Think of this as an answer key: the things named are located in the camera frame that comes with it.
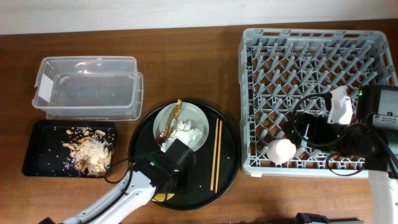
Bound white tissue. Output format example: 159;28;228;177
160;121;203;152

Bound pink cup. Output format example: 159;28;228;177
267;139;296;164

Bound yellow bowl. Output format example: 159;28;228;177
152;193;175;202

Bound gold snack wrapper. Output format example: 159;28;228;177
156;99;183;146

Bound wooden chopstick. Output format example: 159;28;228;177
210;118;219;191
215;120;223;193

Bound grey plate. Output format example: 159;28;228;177
153;102;209;152

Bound food scraps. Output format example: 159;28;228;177
46;126;113;175

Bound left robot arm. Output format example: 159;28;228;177
62;139;194;223

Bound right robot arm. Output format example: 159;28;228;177
282;85;397;223

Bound grey dishwasher rack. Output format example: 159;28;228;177
238;28;397;179

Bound round black serving tray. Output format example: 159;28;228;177
127;99;241;210

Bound clear plastic bin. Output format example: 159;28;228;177
32;56;144;121

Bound black rectangular tray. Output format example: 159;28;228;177
22;120;116;178

